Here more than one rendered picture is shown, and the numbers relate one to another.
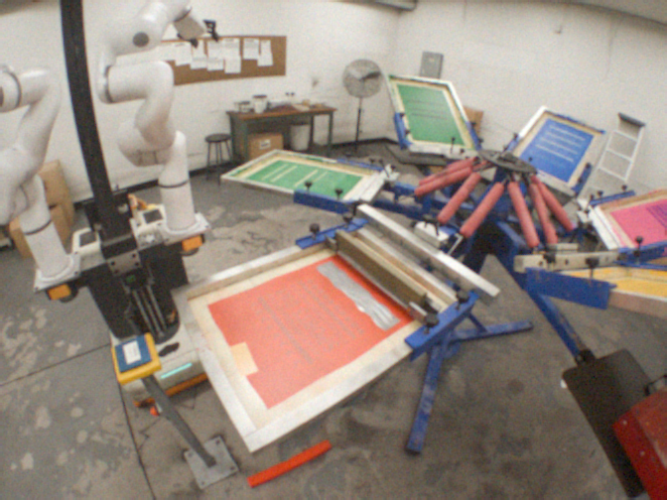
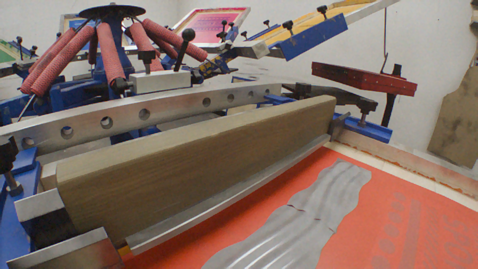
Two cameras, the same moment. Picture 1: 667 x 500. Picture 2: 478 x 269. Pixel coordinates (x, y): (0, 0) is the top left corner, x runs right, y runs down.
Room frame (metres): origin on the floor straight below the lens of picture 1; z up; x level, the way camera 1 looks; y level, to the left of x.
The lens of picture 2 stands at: (0.87, 0.07, 1.13)
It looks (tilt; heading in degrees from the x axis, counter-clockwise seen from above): 23 degrees down; 264
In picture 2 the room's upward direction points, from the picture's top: 4 degrees clockwise
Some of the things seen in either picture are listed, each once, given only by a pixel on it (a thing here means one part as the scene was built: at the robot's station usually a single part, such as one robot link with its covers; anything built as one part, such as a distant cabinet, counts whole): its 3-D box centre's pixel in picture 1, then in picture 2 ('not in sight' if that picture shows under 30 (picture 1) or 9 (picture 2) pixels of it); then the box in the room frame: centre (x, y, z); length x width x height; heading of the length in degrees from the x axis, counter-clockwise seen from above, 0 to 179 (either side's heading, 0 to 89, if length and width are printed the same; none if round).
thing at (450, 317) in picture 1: (440, 325); (326, 126); (0.62, -0.34, 0.98); 0.30 x 0.05 x 0.07; 130
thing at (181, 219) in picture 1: (177, 202); not in sight; (0.82, 0.51, 1.21); 0.16 x 0.13 x 0.15; 42
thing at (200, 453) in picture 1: (182, 426); not in sight; (0.41, 0.53, 0.48); 0.22 x 0.22 x 0.96; 40
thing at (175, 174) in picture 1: (167, 158); not in sight; (0.81, 0.51, 1.37); 0.13 x 0.10 x 0.16; 111
